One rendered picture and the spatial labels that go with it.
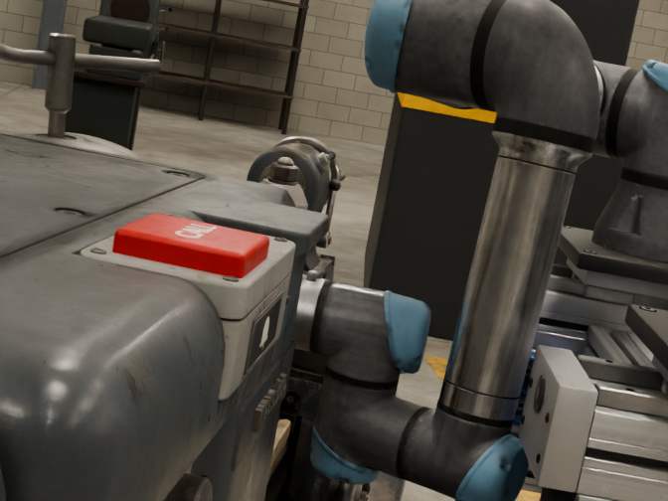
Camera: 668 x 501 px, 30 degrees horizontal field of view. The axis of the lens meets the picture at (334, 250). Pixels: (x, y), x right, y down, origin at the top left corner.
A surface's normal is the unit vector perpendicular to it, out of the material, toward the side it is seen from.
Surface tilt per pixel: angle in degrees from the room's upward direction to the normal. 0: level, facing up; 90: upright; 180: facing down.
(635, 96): 65
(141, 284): 0
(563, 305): 90
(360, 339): 92
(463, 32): 79
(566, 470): 90
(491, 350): 85
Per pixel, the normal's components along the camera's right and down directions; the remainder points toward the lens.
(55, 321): 0.18, -0.97
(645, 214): -0.44, -0.23
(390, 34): -0.55, 0.07
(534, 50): -0.13, -0.10
